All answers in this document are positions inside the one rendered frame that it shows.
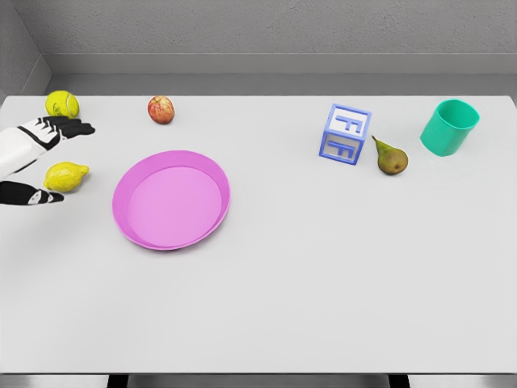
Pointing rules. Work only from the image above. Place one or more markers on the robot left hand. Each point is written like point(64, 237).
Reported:
point(20, 145)

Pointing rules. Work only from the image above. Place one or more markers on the yellow lemon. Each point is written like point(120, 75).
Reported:
point(64, 176)

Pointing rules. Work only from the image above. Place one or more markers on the pink plate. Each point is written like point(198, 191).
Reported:
point(171, 202)

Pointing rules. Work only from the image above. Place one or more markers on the yellow tennis ball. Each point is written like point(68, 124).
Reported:
point(61, 104)

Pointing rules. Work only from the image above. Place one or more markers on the red apple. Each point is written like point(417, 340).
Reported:
point(160, 109)

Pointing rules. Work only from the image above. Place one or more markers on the blue letter block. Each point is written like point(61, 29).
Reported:
point(344, 135)

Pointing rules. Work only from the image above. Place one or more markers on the green-brown pear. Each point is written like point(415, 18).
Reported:
point(391, 159)

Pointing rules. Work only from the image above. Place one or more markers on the green cup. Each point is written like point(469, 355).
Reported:
point(448, 129)

